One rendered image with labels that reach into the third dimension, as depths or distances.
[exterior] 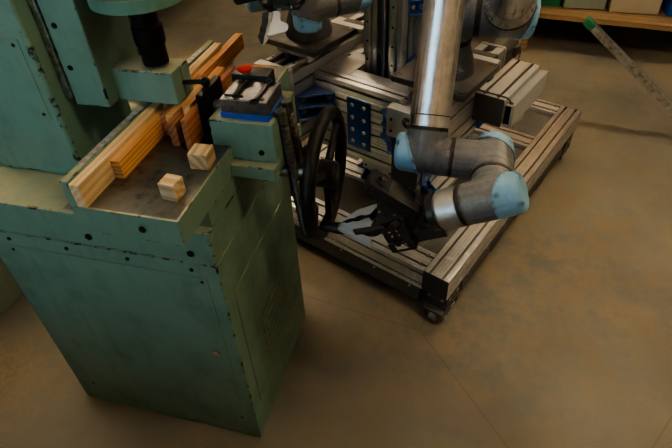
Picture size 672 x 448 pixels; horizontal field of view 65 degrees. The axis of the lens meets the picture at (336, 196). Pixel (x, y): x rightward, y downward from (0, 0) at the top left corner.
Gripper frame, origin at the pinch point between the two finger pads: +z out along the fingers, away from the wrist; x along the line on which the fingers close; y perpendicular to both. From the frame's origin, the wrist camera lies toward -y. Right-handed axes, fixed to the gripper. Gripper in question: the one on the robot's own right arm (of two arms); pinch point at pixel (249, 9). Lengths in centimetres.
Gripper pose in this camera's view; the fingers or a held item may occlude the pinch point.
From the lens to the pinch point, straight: 114.8
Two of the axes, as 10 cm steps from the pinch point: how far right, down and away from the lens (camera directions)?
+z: -2.5, 6.1, -7.5
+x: 1.4, 7.9, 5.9
